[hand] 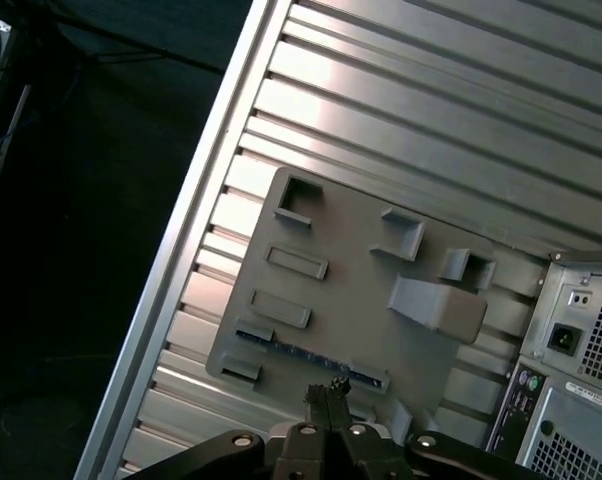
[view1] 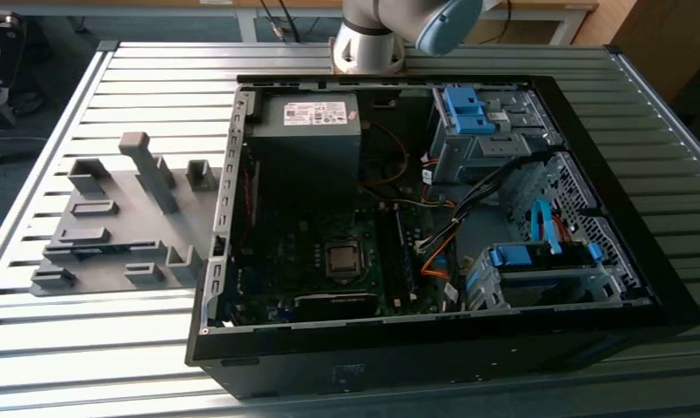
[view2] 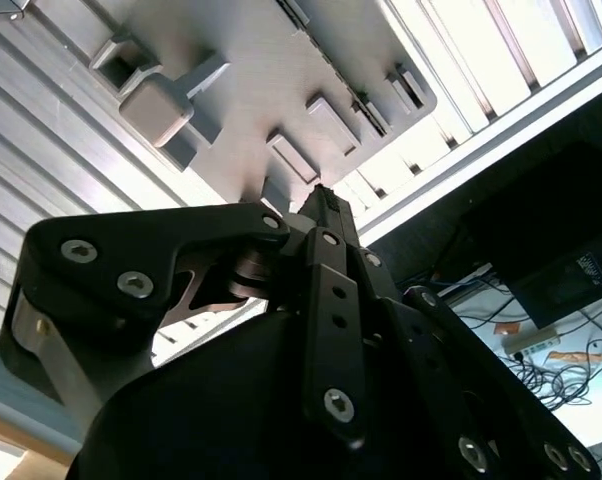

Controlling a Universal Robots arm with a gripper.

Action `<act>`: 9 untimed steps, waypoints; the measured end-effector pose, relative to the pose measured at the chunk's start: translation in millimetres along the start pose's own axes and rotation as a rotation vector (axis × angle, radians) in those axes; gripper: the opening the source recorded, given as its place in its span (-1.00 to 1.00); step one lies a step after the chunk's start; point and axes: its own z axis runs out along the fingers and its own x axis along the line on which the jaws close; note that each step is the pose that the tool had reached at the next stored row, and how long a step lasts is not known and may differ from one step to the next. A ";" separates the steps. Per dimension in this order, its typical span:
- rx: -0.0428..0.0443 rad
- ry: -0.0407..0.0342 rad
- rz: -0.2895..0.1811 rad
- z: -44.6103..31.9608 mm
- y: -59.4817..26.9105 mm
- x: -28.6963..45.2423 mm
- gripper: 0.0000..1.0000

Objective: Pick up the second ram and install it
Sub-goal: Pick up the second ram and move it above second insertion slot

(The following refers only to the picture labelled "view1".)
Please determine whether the grey parts rack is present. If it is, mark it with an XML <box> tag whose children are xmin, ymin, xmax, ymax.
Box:
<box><xmin>30</xmin><ymin>131</ymin><xmax>221</xmax><ymax>298</ymax></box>

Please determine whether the power wire bundle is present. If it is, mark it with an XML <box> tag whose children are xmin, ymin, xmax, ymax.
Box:
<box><xmin>378</xmin><ymin>198</ymin><xmax>457</xmax><ymax>209</ymax></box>

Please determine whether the perforated silver disk bay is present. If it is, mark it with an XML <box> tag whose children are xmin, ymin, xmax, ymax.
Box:
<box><xmin>463</xmin><ymin>151</ymin><xmax>654</xmax><ymax>311</ymax></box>

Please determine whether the black graphics card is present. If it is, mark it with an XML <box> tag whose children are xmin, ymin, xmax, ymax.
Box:
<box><xmin>294</xmin><ymin>290</ymin><xmax>381</xmax><ymax>321</ymax></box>

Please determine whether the yellow wire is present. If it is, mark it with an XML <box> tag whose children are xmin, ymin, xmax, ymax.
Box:
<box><xmin>358</xmin><ymin>122</ymin><xmax>410</xmax><ymax>189</ymax></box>

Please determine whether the grey power supply unit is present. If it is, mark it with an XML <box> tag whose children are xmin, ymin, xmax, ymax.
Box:
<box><xmin>247</xmin><ymin>91</ymin><xmax>366</xmax><ymax>206</ymax></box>

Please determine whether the pale blue disk carrier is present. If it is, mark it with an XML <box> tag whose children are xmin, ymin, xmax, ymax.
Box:
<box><xmin>463</xmin><ymin>256</ymin><xmax>506</xmax><ymax>309</ymax></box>

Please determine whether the blue flat data wire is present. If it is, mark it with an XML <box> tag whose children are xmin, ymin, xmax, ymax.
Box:
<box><xmin>529</xmin><ymin>198</ymin><xmax>564</xmax><ymax>256</ymax></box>

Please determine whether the silver drive cage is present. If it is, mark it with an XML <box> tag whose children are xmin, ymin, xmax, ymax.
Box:
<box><xmin>429</xmin><ymin>86</ymin><xmax>564</xmax><ymax>186</ymax></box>

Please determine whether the black cable bundle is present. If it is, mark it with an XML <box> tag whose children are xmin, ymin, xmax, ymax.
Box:
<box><xmin>417</xmin><ymin>154</ymin><xmax>537</xmax><ymax>256</ymax></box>

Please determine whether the blue drive bay latch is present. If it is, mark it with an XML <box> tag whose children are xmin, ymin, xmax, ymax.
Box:
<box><xmin>442</xmin><ymin>86</ymin><xmax>499</xmax><ymax>136</ymax></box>

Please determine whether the black PC case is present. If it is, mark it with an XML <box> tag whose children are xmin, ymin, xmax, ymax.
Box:
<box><xmin>185</xmin><ymin>73</ymin><xmax>700</xmax><ymax>401</ymax></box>

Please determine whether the orange wire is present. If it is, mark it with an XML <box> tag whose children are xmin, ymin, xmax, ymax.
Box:
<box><xmin>419</xmin><ymin>230</ymin><xmax>462</xmax><ymax>279</ymax></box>

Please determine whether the black RAM slot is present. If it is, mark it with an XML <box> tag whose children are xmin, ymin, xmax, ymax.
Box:
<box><xmin>375</xmin><ymin>203</ymin><xmax>402</xmax><ymax>307</ymax></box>

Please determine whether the black cable with connector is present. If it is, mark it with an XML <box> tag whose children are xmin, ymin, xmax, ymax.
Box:
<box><xmin>259</xmin><ymin>0</ymin><xmax>301</xmax><ymax>43</ymax></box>

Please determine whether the black wheeled chair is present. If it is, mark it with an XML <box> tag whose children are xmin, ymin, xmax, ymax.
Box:
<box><xmin>0</xmin><ymin>8</ymin><xmax>54</xmax><ymax>166</ymax></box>

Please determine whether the red fan wire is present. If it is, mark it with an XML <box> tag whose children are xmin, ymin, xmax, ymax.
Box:
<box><xmin>242</xmin><ymin>165</ymin><xmax>255</xmax><ymax>245</ymax></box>

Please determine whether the RAM stick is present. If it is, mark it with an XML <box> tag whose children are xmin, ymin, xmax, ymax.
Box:
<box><xmin>64</xmin><ymin>241</ymin><xmax>158</xmax><ymax>257</ymax></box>

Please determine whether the CPU socket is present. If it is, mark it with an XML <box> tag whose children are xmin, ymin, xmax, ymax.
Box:
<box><xmin>322</xmin><ymin>234</ymin><xmax>367</xmax><ymax>287</ymax></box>

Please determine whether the wooden cabinet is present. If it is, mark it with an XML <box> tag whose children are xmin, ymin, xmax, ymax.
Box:
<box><xmin>573</xmin><ymin>0</ymin><xmax>700</xmax><ymax>105</ymax></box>

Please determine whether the green motherboard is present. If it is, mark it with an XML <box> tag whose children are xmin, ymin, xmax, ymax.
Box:
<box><xmin>233</xmin><ymin>204</ymin><xmax>450</xmax><ymax>326</ymax></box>

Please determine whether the white framed desk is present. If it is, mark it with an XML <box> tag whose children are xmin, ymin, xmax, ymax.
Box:
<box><xmin>0</xmin><ymin>0</ymin><xmax>598</xmax><ymax>44</ymax></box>

